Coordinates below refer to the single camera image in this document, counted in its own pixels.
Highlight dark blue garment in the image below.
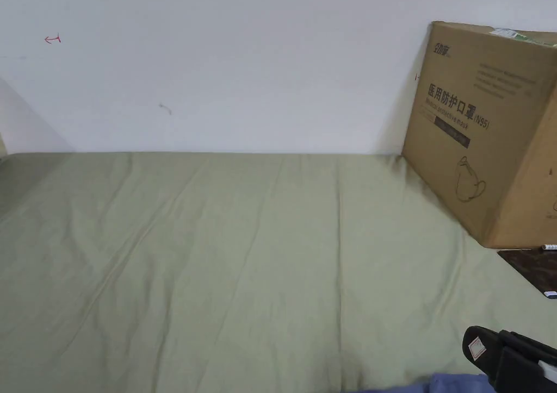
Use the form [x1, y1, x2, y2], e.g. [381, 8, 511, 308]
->
[348, 372, 495, 393]

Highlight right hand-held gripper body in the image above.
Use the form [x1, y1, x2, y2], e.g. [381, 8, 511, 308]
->
[487, 329, 557, 393]

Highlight bed with pale green sheet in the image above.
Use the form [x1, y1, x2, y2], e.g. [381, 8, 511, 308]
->
[0, 151, 557, 393]

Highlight brown cardboard carton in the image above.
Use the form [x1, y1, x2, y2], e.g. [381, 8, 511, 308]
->
[400, 20, 557, 250]

